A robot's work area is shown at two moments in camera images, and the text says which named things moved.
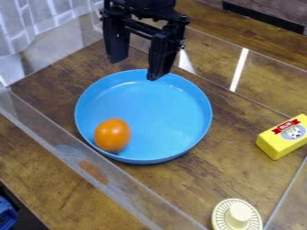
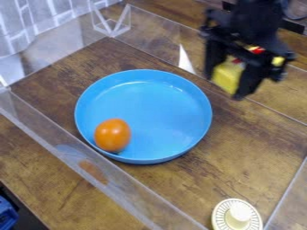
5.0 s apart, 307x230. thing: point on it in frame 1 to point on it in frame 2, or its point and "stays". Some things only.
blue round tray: x=165 y=111 stays
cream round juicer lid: x=235 y=214 stays
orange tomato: x=112 y=135 stays
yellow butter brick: x=284 y=138 to x=225 y=74
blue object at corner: x=8 y=216 stays
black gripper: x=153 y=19 to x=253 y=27
